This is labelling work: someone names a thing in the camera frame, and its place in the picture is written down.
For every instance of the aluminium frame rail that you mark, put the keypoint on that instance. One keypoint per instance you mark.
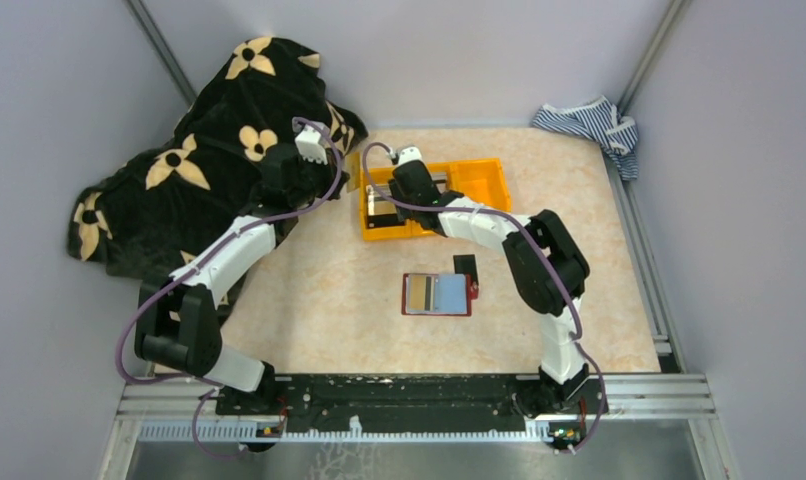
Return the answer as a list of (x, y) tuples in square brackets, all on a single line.
[(184, 410)]

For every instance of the yellow plastic bin right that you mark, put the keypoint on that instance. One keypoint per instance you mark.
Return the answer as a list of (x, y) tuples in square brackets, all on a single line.
[(483, 181)]

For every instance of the black card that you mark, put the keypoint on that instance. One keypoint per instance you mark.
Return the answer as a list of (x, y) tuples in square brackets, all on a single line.
[(465, 264)]

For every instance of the gold card in holder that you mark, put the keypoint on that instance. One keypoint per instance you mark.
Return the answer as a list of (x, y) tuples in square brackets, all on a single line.
[(420, 293)]

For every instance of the yellow plastic bin left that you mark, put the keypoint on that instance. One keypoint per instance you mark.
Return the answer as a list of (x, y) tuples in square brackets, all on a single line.
[(381, 176)]

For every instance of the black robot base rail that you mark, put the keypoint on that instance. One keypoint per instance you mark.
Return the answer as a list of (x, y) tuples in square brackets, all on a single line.
[(411, 404)]

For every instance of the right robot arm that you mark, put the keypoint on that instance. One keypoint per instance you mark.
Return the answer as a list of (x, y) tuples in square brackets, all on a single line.
[(547, 267)]

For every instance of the blue white striped cloth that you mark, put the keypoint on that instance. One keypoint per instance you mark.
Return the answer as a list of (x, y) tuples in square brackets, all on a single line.
[(600, 121)]

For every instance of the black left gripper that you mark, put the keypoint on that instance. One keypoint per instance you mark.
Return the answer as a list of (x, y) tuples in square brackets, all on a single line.
[(326, 169)]

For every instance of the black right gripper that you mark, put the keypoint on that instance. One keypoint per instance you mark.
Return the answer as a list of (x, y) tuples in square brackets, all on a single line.
[(402, 210)]

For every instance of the black floral blanket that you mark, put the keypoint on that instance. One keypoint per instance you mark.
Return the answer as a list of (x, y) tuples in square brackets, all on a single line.
[(165, 206)]

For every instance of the red leather card holder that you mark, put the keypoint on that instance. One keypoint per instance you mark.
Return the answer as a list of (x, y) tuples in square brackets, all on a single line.
[(453, 298)]

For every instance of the cards in left bin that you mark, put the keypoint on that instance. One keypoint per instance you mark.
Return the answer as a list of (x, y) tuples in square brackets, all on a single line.
[(380, 213)]

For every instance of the yellow plastic bin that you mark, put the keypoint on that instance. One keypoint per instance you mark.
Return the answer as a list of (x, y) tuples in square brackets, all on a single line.
[(483, 181), (415, 183), (381, 176)]

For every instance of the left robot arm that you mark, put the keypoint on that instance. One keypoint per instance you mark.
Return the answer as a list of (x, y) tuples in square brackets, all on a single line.
[(176, 322)]

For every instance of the yellow plastic bin middle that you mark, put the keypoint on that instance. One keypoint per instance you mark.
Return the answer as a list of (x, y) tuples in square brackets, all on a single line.
[(415, 183)]

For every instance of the gold VIP card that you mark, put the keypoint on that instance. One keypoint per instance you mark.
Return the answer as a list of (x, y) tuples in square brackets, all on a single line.
[(353, 167)]

